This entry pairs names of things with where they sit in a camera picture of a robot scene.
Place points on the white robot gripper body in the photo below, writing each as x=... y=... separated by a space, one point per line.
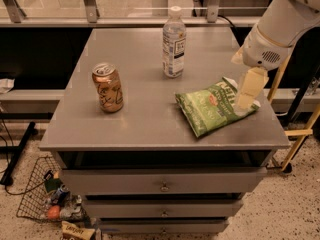
x=261 y=53

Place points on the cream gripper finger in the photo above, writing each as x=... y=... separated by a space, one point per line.
x=250 y=85

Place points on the green jalapeno chip bag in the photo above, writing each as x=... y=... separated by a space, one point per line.
x=213 y=107

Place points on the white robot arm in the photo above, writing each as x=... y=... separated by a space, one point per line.
x=285 y=21

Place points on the yellow chip bag on floor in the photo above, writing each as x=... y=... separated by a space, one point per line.
x=71 y=231

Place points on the clear plastic water bottle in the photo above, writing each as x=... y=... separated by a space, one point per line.
x=174 y=43

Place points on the grey drawer cabinet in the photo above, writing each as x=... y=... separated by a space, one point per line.
x=150 y=130

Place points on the top grey drawer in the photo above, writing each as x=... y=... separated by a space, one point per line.
x=162 y=181

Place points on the grey drawer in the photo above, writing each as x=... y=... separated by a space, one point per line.
x=162 y=181
x=162 y=226
x=161 y=208

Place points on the gold soda can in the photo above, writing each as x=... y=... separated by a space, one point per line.
x=108 y=85

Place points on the middle grey drawer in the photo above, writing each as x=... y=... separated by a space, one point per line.
x=161 y=208

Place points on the bottom grey drawer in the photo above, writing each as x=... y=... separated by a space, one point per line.
x=162 y=226

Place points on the blue can in basket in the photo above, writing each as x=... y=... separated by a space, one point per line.
x=59 y=195

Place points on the orange fruit in basket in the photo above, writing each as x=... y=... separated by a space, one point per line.
x=54 y=212

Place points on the metal window railing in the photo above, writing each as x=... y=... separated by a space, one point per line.
x=105 y=13

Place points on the black floor stand leg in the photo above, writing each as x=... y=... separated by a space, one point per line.
x=16 y=152

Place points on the black wire basket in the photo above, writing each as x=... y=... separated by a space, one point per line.
x=42 y=184

